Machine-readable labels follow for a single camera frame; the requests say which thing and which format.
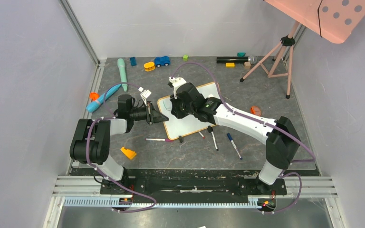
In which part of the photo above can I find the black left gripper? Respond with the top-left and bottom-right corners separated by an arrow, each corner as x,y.
129,101 -> 169,125

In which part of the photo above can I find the white board orange frame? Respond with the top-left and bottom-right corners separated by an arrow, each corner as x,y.
157,82 -> 221,140

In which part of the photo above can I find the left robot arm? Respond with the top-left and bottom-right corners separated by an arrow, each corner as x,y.
70,95 -> 169,194

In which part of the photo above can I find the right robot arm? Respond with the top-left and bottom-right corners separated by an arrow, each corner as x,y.
168,78 -> 300,194

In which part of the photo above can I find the purple capped marker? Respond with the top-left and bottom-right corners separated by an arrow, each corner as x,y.
145,138 -> 173,142

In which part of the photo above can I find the black capped marker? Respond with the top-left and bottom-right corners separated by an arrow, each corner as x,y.
211,131 -> 219,151

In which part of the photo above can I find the yellow toy wedge block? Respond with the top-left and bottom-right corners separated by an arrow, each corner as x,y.
120,147 -> 137,160

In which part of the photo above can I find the blue toy car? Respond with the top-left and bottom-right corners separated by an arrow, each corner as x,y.
154,56 -> 171,67

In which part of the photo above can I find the yellow oval toy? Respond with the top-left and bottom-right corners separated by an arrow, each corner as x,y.
144,61 -> 156,72

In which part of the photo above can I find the blue capped marker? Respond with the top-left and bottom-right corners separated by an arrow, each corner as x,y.
227,133 -> 243,160

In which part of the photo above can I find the black cylinder tube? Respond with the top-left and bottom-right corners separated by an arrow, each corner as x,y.
216,57 -> 250,64

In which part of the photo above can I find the yellow small brick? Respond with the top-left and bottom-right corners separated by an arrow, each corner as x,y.
225,62 -> 235,68

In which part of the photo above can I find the dark blue small brick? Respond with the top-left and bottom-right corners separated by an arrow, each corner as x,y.
130,57 -> 137,67

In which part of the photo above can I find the light blue toy pen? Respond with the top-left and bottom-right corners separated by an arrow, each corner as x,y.
86,84 -> 121,113

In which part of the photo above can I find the mint green toy pen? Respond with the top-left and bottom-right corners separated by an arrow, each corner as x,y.
117,58 -> 128,92

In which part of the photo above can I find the orange small toy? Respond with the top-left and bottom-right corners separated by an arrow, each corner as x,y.
89,93 -> 100,101

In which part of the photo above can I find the orange toy brick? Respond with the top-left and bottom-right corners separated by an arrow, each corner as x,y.
250,106 -> 262,116

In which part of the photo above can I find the tan wooden cube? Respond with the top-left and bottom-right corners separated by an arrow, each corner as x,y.
243,62 -> 252,70

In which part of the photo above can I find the teal small block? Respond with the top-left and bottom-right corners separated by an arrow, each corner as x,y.
237,52 -> 246,57

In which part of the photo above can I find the clear small ball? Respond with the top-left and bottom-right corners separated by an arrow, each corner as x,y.
248,55 -> 258,65

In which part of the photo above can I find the pink tripod stand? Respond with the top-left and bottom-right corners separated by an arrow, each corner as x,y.
240,21 -> 300,99

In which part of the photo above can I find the pink perforated panel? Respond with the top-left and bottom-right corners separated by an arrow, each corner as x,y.
266,0 -> 365,44

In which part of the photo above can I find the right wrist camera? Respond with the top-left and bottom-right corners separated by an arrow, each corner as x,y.
168,77 -> 187,99

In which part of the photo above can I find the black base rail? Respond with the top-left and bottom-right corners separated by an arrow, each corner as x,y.
70,168 -> 320,205

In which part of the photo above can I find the white cable duct strip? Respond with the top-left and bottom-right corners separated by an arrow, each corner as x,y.
63,196 -> 263,209

